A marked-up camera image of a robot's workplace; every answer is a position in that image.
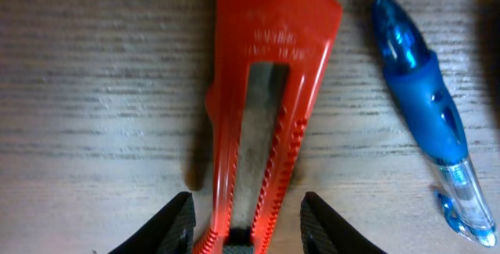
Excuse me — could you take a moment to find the blue ballpoint pen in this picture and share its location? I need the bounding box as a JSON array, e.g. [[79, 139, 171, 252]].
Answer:
[[372, 0, 498, 248]]

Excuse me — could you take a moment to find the orange utility knife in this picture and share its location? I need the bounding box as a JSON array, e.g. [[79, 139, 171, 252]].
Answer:
[[194, 0, 342, 253]]

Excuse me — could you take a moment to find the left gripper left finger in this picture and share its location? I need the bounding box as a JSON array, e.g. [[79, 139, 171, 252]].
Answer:
[[109, 191, 196, 254]]

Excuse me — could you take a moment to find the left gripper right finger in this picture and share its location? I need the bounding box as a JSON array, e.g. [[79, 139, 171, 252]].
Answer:
[[300, 191, 386, 254]]

